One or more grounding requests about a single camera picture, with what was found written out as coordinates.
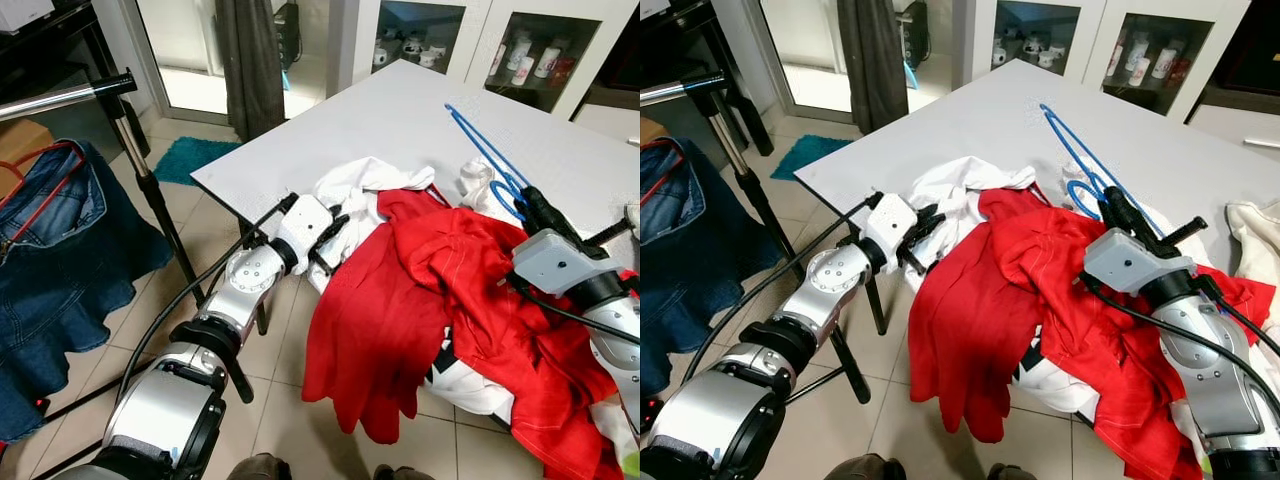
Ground red polo shirt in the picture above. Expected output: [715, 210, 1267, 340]
[985, 188, 1278, 480]
[375, 188, 641, 480]

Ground white T-shirt red black print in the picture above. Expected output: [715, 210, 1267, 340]
[905, 155, 1103, 418]
[310, 155, 518, 418]

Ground dark left robot foot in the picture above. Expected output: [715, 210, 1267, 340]
[825, 453, 908, 480]
[228, 453, 295, 480]

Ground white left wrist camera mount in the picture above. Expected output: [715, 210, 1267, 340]
[860, 193, 923, 275]
[272, 193, 338, 278]

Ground black desk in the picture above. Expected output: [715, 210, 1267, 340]
[0, 0, 123, 103]
[640, 0, 743, 103]

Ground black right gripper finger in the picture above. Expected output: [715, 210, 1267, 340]
[529, 184, 577, 236]
[519, 192, 563, 244]
[1107, 184, 1155, 236]
[1097, 192, 1141, 244]

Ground chrome and black clothes rack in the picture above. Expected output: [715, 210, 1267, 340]
[640, 70, 873, 408]
[0, 68, 258, 480]

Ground white glass door cabinet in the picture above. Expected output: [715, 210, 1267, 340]
[330, 0, 641, 123]
[950, 0, 1253, 125]

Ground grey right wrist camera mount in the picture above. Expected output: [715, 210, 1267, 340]
[1083, 228, 1198, 298]
[510, 228, 618, 298]

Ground white shirt green patch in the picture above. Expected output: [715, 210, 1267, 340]
[1062, 160, 1113, 218]
[458, 158, 641, 478]

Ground black speaker box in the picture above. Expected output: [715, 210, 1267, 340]
[1205, 0, 1280, 98]
[605, 30, 641, 93]

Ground pink hanger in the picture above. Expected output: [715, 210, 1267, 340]
[0, 140, 88, 248]
[640, 145, 683, 218]

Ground white table black legs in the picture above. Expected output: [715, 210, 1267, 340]
[795, 60, 1280, 301]
[190, 60, 641, 421]

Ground grey curtain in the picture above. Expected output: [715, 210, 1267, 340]
[838, 0, 911, 138]
[215, 0, 288, 143]

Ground wide white drawer front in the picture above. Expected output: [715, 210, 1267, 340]
[598, 100, 641, 148]
[1190, 103, 1280, 153]

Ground blue denim jeans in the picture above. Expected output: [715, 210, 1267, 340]
[0, 138, 178, 443]
[640, 138, 773, 398]

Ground teal floor mat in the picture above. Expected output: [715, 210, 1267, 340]
[153, 137, 245, 188]
[770, 135, 855, 183]

